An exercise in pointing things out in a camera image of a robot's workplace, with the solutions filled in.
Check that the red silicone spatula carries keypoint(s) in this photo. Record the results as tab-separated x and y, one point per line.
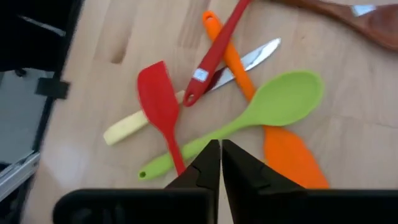
158	96

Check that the green silicone spoon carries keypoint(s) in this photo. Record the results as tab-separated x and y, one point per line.
286	99

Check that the silver aluminium rail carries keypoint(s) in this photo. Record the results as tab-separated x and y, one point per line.
18	174

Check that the orange silicone spatula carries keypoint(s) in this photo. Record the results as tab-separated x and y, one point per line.
289	155

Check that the red silicone spoon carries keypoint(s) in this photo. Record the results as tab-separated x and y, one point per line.
214	56

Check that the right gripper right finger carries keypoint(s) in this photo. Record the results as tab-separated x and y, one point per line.
280	208

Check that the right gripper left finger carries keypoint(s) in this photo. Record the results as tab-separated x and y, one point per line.
186	205

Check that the brown wooden spoon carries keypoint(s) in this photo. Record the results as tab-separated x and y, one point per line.
379	28

